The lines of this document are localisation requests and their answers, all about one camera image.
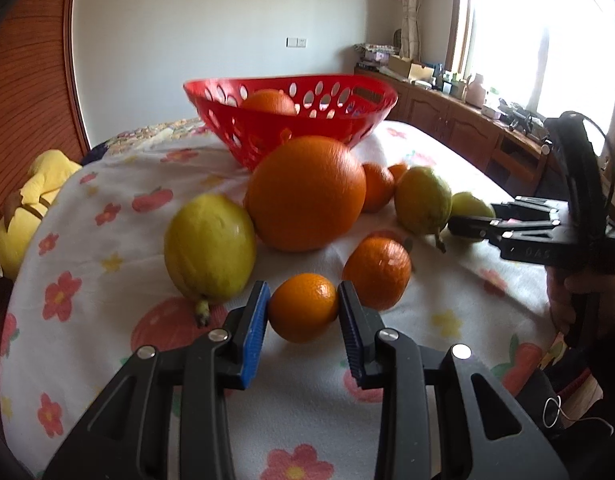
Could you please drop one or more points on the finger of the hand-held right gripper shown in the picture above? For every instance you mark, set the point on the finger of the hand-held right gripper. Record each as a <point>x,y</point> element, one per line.
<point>475,225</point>
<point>527,207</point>

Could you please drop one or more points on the small smooth orange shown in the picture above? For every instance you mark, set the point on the small smooth orange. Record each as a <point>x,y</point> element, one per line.
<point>303,307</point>

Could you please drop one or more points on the open cardboard box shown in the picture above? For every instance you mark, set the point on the open cardboard box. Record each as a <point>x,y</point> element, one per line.
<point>400,66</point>

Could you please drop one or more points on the wooden framed window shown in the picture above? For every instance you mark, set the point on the wooden framed window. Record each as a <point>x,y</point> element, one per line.
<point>527,35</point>

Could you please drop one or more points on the orange with smooth skin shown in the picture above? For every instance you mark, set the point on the orange with smooth skin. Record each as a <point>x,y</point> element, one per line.
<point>270,102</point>

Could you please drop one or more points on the small dimpled orange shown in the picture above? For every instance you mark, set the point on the small dimpled orange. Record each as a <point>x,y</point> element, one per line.
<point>377,272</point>

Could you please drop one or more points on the floral patterned quilt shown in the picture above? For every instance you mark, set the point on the floral patterned quilt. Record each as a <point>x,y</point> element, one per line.
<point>152,132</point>

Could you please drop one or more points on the red perforated plastic basket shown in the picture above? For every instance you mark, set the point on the red perforated plastic basket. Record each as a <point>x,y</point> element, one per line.
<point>247,130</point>

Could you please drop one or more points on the beige curtain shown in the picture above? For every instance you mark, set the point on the beige curtain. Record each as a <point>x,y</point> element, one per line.
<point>412,10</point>

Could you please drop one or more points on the yellow-green pear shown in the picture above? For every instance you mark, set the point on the yellow-green pear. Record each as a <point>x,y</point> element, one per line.
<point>422,200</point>

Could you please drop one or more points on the brown wooden wardrobe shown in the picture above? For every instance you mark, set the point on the brown wooden wardrobe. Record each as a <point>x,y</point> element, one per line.
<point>32,85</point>

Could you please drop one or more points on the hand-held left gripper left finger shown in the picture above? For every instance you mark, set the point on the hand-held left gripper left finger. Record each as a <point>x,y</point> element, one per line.
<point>255,340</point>

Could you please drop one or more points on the brown wooden cabinet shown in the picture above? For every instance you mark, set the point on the brown wooden cabinet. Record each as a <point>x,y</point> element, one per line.
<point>452,120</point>

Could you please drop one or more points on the white wall switch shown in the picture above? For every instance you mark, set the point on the white wall switch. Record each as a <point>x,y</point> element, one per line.
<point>297,42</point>

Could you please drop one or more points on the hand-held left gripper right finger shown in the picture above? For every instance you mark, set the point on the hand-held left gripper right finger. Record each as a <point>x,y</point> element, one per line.
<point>350,340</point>

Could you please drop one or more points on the person's right hand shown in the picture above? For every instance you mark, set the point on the person's right hand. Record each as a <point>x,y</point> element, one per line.
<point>557,295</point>

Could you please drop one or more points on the large orange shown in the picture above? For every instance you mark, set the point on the large orange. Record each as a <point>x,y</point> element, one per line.
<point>305,192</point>

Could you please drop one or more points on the yellow plush toy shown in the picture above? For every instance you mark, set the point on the yellow plush toy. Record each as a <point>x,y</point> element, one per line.
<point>22,210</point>

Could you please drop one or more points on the patterned cloth pile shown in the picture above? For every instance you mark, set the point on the patterned cloth pile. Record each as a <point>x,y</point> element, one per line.
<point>377,52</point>

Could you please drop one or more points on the white flower-print blanket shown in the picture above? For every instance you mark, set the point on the white flower-print blanket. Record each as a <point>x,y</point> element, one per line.
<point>87,240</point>

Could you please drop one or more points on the large yellow pear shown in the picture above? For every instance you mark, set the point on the large yellow pear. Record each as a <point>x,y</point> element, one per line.
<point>210,250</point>

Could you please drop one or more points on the black device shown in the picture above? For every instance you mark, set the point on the black device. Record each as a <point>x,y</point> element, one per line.
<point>518,117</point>

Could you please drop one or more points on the small pale yellow pear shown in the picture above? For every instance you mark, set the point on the small pale yellow pear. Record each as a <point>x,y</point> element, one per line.
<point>467,206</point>

